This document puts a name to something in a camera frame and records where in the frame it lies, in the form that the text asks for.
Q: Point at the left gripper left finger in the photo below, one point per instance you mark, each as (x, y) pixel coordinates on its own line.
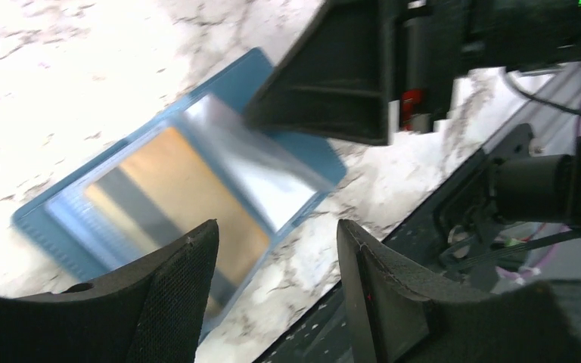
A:
(150, 310)

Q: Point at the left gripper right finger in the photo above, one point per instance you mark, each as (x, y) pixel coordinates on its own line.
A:
(400, 311)

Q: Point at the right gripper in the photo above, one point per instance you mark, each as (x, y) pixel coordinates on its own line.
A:
(332, 82)

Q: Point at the gold credit card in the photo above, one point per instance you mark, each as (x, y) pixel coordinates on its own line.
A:
(163, 190)

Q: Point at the blue leather card holder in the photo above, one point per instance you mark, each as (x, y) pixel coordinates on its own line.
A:
(81, 240)

